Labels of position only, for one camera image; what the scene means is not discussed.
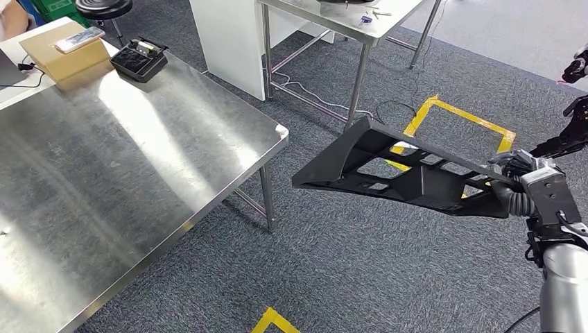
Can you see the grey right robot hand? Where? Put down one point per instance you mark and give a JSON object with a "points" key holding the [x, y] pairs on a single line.
{"points": [[516, 163]]}

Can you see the black plastic car part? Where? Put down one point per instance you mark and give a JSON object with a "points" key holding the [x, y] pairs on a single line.
{"points": [[432, 184]]}

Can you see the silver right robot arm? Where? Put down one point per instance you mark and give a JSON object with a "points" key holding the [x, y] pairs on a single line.
{"points": [[565, 285]]}

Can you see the stainless steel workbench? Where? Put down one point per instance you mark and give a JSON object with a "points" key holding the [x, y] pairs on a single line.
{"points": [[115, 184]]}

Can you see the black humanoid robot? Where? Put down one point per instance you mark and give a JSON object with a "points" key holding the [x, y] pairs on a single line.
{"points": [[574, 133]]}

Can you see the yellow floor tape square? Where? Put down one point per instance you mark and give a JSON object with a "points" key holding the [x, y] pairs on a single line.
{"points": [[271, 317], [459, 111]]}

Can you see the small silver tool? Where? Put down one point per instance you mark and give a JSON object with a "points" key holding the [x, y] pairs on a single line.
{"points": [[381, 14]]}

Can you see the small purple item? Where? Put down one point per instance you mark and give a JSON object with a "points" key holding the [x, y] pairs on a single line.
{"points": [[365, 20]]}

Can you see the stainless steel table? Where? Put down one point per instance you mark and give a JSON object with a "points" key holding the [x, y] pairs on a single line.
{"points": [[340, 18]]}

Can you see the black device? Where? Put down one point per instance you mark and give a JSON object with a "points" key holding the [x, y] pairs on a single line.
{"points": [[344, 2]]}

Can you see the black remote controller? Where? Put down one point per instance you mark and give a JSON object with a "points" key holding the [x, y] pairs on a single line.
{"points": [[138, 62]]}

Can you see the black round stool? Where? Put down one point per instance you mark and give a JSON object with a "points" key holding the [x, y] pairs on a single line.
{"points": [[103, 7]]}

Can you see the smartphone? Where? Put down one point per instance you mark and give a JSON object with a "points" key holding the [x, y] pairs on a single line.
{"points": [[80, 39]]}

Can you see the brown cardboard box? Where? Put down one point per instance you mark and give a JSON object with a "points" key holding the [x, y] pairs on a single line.
{"points": [[69, 64]]}

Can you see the green plastic crate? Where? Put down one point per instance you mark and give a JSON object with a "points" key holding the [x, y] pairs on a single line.
{"points": [[55, 7]]}

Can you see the blue plastic bin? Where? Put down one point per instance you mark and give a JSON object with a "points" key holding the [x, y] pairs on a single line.
{"points": [[34, 11]]}

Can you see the grey laptop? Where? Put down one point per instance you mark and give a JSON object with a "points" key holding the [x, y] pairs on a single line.
{"points": [[9, 71]]}

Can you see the person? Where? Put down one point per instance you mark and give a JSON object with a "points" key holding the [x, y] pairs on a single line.
{"points": [[11, 20]]}

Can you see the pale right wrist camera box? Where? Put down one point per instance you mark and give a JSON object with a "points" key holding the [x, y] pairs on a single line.
{"points": [[551, 197]]}

